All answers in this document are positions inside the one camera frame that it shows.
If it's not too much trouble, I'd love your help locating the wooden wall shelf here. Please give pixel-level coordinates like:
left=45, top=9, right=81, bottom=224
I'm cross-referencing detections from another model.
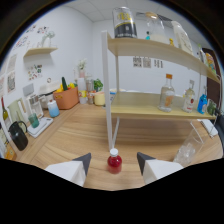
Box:
left=23, top=46, right=59, bottom=58

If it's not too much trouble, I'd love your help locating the black sofa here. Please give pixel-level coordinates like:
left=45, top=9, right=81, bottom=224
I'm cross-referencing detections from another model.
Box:
left=213, top=114, right=224, bottom=148

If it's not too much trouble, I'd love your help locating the clear bottle red label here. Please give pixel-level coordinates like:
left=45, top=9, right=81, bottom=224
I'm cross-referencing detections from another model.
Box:
left=182, top=79, right=196, bottom=114

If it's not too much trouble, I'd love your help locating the green cup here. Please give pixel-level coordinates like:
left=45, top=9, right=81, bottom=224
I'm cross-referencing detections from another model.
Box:
left=27, top=113, right=40, bottom=129

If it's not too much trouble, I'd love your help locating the tall glass jar wooden lid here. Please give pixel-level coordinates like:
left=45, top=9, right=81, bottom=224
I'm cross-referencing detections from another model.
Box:
left=145, top=11, right=171, bottom=45

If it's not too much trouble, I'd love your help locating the clear glass with ice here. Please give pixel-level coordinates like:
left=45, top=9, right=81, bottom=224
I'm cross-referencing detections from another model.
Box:
left=173, top=128, right=204, bottom=168

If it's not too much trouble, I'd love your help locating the small red liquid bottle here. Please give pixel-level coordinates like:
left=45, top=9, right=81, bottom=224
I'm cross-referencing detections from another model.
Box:
left=107, top=148, right=123, bottom=175

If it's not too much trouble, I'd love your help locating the light blue white tumbler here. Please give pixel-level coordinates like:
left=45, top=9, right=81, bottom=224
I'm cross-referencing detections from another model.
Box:
left=47, top=99, right=61, bottom=118

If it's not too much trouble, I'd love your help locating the large white bottle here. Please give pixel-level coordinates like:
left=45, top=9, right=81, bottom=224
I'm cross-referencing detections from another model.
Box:
left=170, top=20, right=194, bottom=56

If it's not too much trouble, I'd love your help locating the pale yellow cup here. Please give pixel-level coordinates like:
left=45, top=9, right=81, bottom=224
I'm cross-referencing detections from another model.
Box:
left=94, top=92, right=106, bottom=107

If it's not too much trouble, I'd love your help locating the jar of green limes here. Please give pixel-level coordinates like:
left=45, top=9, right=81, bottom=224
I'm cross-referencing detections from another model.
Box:
left=206, top=98, right=218, bottom=117

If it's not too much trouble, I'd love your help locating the white pouch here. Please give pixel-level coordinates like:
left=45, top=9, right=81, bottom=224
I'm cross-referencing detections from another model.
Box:
left=199, top=118, right=219, bottom=138

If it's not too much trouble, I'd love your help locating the blue liquid bottle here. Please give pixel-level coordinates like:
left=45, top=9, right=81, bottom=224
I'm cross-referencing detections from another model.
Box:
left=197, top=85, right=209, bottom=115

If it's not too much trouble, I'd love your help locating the green potted plant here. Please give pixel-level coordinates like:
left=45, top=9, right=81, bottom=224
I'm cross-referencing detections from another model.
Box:
left=93, top=78, right=104, bottom=93

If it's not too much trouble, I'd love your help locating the white tray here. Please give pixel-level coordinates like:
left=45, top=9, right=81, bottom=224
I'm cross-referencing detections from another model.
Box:
left=26, top=116, right=54, bottom=139

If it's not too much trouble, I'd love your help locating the orange storage basket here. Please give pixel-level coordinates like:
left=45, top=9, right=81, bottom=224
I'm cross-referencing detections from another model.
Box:
left=53, top=87, right=80, bottom=110

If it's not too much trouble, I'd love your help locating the white-framed wooden shelf rack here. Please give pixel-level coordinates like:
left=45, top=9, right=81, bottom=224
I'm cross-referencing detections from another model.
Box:
left=100, top=30, right=223, bottom=151

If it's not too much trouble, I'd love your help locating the black and gold canister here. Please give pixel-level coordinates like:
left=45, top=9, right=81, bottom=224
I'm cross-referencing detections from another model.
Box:
left=112, top=6, right=138, bottom=39

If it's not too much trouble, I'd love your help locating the vase with white flowers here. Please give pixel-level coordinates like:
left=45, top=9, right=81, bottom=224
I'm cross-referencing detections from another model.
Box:
left=77, top=59, right=88, bottom=79

